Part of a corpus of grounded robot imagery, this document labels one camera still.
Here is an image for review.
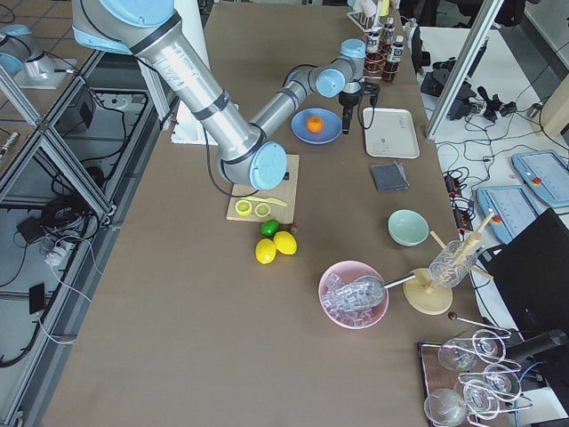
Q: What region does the tea bottle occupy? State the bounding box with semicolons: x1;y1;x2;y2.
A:
381;16;395;51
364;26;384;77
381;36;405;82

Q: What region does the yellow lemon far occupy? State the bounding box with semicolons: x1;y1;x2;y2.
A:
255;238;276;265

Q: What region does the wine glass rack tray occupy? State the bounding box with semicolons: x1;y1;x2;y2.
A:
418;328;533;426

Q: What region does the cream rabbit tray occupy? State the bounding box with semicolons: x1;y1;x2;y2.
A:
362;108;420;159

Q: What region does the orange fruit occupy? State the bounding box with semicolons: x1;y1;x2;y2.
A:
306;116;325;133

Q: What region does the steel ice scoop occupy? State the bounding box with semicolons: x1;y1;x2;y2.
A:
336;273;416;310

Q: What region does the lemon slice lower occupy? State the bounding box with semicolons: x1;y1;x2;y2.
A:
254;202;271;218

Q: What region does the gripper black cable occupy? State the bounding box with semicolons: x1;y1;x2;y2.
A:
204;128;250;199

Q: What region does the wooden glass stand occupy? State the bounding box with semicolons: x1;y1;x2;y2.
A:
403;211;493;315

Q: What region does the tea bottle upper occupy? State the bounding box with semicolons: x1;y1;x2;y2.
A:
364;26;384;77

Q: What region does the teach pendant near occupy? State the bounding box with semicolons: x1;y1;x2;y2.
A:
476;185;548;244

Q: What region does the teach pendant far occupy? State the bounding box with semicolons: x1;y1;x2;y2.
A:
511;150;569;208

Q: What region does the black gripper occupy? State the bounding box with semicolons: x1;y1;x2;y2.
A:
339;81;380;134

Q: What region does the yellow lemon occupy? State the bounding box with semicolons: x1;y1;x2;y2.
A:
255;238;276;265
273;230;298;255

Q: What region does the tea bottle lower left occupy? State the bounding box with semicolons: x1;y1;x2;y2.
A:
381;36;405;82

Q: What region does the yellow lemon near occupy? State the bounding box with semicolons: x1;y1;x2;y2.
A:
273;230;298;255

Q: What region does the blue plate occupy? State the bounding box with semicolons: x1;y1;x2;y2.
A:
291;108;342;145

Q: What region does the bamboo cutting board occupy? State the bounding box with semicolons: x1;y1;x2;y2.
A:
226;154;300;224

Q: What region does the grey folded cloth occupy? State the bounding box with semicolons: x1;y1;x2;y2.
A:
370;162;410;192

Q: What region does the lemon half upper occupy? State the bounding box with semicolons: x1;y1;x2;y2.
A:
235;199;253;217

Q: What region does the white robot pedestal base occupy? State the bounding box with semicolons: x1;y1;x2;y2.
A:
172;0;210;145

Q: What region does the yellow plastic knife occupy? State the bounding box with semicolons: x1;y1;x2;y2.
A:
243;196;288;207

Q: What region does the tea bottle lower right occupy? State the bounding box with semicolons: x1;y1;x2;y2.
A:
381;16;395;51

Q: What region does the green bowl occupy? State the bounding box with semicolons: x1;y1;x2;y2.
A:
388;209;429;246

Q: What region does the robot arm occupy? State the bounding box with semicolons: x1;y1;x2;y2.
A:
72;1;365;190

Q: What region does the copper wire bottle rack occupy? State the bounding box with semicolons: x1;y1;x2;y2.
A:
364;36;405;82

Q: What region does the clear textured glass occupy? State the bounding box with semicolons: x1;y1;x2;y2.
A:
429;240;477;288

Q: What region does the teach pendant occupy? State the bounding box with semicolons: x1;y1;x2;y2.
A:
511;150;569;208
476;185;548;244

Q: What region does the pink ice bowl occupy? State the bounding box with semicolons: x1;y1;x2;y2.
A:
318;261;389;329

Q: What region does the green lime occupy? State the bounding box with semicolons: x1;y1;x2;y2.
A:
260;219;280;238

